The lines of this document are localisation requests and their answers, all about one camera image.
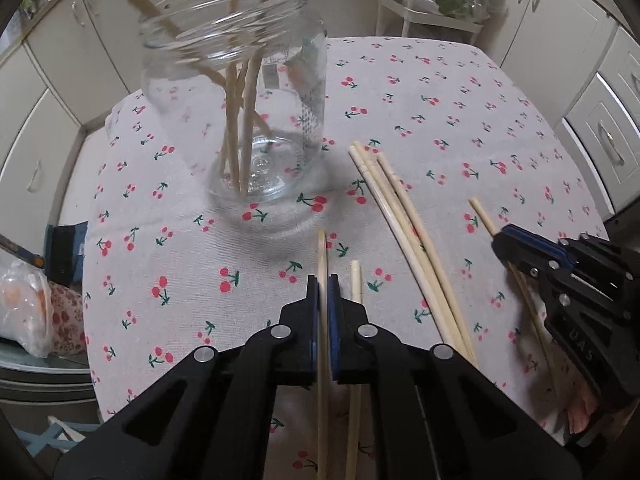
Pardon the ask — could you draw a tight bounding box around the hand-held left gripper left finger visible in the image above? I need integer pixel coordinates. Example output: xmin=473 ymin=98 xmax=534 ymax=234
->
xmin=52 ymin=276 xmax=321 ymax=480

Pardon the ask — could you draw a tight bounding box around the clear glass jar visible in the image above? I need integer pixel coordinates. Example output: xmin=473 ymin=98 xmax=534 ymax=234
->
xmin=139 ymin=0 xmax=328 ymax=205

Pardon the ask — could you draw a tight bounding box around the pale wooden chopstick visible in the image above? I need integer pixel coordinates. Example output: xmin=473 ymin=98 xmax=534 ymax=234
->
xmin=347 ymin=260 xmax=363 ymax=480
xmin=348 ymin=142 xmax=458 ymax=348
xmin=357 ymin=141 xmax=468 ymax=356
xmin=376 ymin=152 xmax=478 ymax=363
xmin=316 ymin=231 xmax=331 ymax=480
xmin=468 ymin=197 xmax=558 ymax=396

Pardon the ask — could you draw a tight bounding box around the person's right hand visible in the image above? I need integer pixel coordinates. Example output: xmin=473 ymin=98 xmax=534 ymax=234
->
xmin=567 ymin=382 xmax=601 ymax=436

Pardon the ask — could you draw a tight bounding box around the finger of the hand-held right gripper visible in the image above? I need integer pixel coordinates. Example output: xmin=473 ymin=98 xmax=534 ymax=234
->
xmin=491 ymin=239 xmax=608 ymax=323
xmin=501 ymin=224 xmax=640 ymax=303

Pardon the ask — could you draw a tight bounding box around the floral print bin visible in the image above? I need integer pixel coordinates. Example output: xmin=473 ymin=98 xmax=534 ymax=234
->
xmin=47 ymin=282 xmax=88 ymax=356

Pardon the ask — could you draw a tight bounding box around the white rolling cart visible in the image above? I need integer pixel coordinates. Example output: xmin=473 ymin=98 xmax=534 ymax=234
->
xmin=375 ymin=0 xmax=501 ymax=43

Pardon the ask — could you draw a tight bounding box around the dark blue floor mat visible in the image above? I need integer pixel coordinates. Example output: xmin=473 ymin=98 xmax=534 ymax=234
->
xmin=45 ymin=222 xmax=88 ymax=286

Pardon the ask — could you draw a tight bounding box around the bunch of wooden chopsticks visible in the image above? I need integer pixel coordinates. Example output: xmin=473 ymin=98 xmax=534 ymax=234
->
xmin=82 ymin=0 xmax=296 ymax=196

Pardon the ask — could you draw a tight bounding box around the cherry print tablecloth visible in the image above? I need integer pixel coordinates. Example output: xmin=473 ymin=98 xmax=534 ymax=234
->
xmin=82 ymin=35 xmax=613 ymax=480

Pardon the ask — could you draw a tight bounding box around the clear bag of orange items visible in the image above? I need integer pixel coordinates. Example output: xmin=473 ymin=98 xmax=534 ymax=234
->
xmin=0 ymin=257 xmax=53 ymax=358

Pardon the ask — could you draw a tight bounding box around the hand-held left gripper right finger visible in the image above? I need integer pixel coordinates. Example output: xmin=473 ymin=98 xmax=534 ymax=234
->
xmin=327 ymin=274 xmax=583 ymax=480

